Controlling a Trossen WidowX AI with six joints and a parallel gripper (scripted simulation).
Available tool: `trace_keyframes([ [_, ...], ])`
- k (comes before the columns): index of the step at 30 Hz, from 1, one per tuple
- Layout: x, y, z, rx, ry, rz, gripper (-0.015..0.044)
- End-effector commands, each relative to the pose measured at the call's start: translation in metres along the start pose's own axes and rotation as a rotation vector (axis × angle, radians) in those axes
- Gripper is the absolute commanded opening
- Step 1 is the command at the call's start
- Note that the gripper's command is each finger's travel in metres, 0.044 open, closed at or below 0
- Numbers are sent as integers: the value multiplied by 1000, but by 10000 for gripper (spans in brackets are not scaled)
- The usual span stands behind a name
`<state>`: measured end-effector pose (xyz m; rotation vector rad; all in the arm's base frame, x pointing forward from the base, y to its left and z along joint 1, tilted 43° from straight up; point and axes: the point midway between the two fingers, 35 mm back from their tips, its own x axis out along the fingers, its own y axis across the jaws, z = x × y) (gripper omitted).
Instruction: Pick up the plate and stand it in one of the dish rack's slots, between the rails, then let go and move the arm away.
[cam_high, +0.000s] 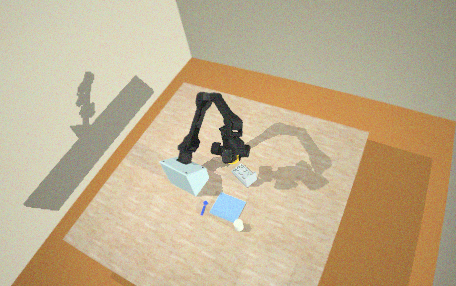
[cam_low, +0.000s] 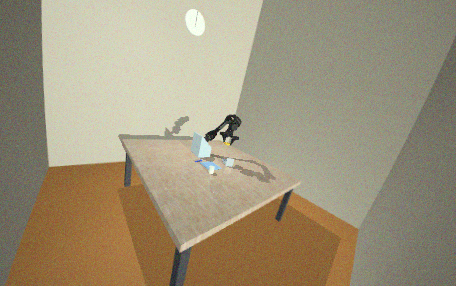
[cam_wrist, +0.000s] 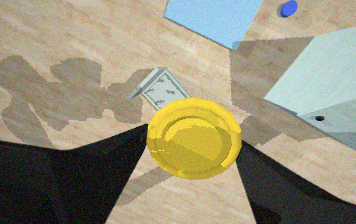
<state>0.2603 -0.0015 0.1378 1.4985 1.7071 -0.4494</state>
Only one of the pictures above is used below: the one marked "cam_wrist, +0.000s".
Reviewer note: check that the yellow plate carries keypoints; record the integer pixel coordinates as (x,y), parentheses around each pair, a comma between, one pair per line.
(194,138)

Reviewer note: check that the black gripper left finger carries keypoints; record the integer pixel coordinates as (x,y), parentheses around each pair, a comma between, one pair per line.
(83,183)

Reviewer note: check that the grey dish rack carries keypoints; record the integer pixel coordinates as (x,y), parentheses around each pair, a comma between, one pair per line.
(160,87)

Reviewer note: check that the light blue flat mat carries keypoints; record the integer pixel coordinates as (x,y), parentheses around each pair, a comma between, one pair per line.
(222,21)

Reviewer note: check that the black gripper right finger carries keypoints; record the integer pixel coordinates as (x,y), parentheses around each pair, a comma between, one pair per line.
(278,195)

